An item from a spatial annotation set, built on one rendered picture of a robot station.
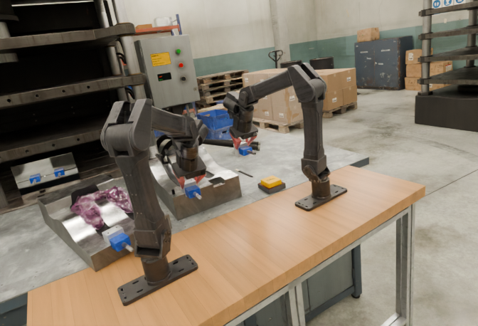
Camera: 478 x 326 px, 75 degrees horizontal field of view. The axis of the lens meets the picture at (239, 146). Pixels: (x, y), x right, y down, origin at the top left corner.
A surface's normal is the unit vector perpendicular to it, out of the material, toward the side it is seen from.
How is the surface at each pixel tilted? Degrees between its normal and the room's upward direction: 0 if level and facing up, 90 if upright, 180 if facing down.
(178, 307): 0
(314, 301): 90
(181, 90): 90
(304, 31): 90
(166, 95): 90
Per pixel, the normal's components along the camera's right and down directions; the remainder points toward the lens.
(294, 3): 0.46, 0.19
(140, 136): 0.94, -0.04
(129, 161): -0.32, 0.35
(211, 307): -0.15, -0.95
